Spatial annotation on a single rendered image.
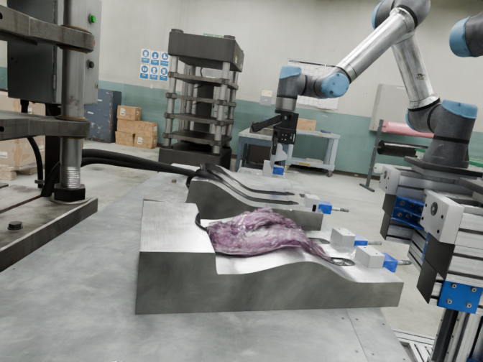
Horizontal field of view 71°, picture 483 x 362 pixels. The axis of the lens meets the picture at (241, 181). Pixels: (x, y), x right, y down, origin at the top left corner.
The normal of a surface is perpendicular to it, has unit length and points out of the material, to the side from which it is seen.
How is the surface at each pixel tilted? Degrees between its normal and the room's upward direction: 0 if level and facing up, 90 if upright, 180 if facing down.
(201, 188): 90
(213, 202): 90
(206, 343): 0
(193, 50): 90
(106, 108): 90
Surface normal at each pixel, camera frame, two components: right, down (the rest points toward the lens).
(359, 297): 0.25, 0.24
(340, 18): -0.11, 0.20
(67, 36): 0.76, 0.24
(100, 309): 0.14, -0.97
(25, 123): 0.99, 0.14
